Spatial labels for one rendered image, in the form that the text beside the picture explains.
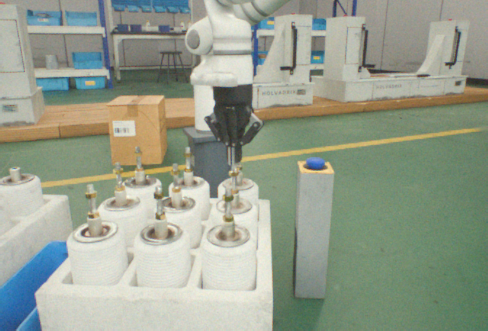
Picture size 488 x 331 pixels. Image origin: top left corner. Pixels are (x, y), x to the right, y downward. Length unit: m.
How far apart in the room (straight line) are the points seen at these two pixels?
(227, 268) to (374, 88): 2.98
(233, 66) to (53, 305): 0.50
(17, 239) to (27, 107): 1.74
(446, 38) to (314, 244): 3.60
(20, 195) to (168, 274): 0.48
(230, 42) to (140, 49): 8.33
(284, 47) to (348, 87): 0.67
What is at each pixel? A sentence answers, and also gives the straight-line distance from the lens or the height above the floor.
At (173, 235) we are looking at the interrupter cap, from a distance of 0.64.
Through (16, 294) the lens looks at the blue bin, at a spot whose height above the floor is 0.08.
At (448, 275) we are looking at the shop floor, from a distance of 1.10.
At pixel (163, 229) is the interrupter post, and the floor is 0.27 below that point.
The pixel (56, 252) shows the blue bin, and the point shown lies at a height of 0.09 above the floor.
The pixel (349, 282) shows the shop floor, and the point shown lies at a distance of 0.98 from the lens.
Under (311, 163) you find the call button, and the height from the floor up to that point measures 0.33.
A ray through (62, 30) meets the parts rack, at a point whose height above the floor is 0.74.
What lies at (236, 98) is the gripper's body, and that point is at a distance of 0.64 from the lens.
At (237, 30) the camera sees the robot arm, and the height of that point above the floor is 0.59.
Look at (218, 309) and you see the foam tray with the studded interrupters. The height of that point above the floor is 0.16.
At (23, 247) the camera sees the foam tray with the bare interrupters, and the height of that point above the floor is 0.14.
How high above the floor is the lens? 0.57
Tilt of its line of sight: 16 degrees down
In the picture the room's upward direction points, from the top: straight up
